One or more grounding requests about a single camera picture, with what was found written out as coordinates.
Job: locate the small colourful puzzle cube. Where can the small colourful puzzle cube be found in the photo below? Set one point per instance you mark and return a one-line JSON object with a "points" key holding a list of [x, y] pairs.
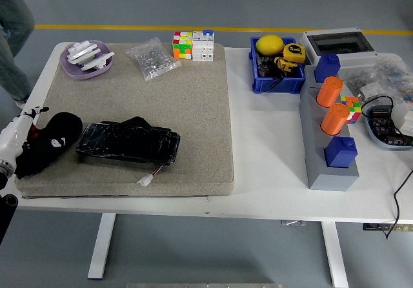
{"points": [[352, 108]]}

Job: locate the yellow tape measure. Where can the yellow tape measure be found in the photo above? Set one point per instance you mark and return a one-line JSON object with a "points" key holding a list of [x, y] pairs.
{"points": [[294, 53]]}

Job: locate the yellow and black tool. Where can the yellow and black tool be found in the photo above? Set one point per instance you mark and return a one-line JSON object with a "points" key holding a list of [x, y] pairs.
{"points": [[284, 65]]}

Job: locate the white table leg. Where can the white table leg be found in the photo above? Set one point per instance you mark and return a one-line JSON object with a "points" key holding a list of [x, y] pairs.
{"points": [[101, 246], [335, 255]]}

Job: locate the large colourful puzzle cube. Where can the large colourful puzzle cube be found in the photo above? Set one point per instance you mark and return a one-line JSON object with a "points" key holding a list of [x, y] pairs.
{"points": [[182, 47]]}

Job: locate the clear bags of small parts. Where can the clear bags of small parts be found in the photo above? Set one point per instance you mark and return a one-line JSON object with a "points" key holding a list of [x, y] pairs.
{"points": [[387, 75]]}

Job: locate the metal table bracket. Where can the metal table bracket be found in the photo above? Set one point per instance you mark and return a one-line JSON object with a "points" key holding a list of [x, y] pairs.
{"points": [[293, 222]]}

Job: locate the grey electrical box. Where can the grey electrical box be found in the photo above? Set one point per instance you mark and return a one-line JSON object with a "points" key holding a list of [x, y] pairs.
{"points": [[355, 60]]}

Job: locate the yellow lemon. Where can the yellow lemon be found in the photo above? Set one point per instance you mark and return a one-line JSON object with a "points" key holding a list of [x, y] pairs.
{"points": [[269, 44]]}

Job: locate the blue plastic block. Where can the blue plastic block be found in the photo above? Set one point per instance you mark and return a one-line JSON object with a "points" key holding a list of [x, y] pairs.
{"points": [[326, 70], [340, 154]]}

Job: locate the white ribbed plastic part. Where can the white ribbed plastic part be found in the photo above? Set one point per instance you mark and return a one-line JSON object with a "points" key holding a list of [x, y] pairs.
{"points": [[80, 50]]}

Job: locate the purple tray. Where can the purple tray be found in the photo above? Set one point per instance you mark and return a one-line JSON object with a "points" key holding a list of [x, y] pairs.
{"points": [[72, 72]]}

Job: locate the black table control panel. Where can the black table control panel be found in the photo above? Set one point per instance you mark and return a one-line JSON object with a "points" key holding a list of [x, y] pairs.
{"points": [[377, 227]]}

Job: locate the white and blue circuit breaker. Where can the white and blue circuit breaker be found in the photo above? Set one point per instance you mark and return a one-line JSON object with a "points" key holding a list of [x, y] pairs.
{"points": [[203, 47]]}

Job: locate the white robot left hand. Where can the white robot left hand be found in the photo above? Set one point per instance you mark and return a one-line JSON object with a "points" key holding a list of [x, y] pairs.
{"points": [[13, 136]]}

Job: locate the blue plastic bin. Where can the blue plastic bin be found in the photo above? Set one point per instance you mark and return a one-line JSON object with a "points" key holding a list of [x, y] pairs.
{"points": [[277, 86]]}

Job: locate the person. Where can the person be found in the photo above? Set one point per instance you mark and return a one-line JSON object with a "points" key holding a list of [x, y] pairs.
{"points": [[13, 58]]}

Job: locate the clear bag of screws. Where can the clear bag of screws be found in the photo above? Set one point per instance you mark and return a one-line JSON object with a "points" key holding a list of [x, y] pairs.
{"points": [[151, 60]]}

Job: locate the white plastic module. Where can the white plastic module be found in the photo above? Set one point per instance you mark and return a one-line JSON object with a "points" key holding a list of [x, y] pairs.
{"points": [[403, 117]]}

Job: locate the grey-brown mat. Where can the grey-brown mat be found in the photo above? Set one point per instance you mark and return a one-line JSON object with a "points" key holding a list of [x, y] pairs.
{"points": [[177, 107]]}

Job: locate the orange cylinder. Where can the orange cylinder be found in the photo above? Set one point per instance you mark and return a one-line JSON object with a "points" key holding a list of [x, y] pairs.
{"points": [[328, 92], [334, 120]]}

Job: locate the white flat plastic part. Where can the white flat plastic part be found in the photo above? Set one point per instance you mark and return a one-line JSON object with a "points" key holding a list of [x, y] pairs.
{"points": [[96, 62]]}

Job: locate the grey stepped block holder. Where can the grey stepped block holder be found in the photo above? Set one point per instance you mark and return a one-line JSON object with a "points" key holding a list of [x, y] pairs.
{"points": [[316, 159]]}

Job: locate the grey-blue tray of components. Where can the grey-blue tray of components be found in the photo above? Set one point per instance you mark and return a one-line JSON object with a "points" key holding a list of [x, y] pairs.
{"points": [[382, 129]]}

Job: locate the dark brown small part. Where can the dark brown small part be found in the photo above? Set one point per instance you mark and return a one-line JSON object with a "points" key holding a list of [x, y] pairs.
{"points": [[265, 71]]}

